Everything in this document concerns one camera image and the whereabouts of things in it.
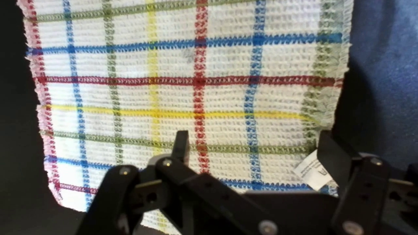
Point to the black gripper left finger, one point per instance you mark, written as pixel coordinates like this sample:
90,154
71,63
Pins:
130,200

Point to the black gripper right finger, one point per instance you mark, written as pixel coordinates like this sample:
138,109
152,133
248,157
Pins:
365,196

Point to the white plaid dish cloth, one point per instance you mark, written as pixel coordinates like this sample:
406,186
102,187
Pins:
182,86

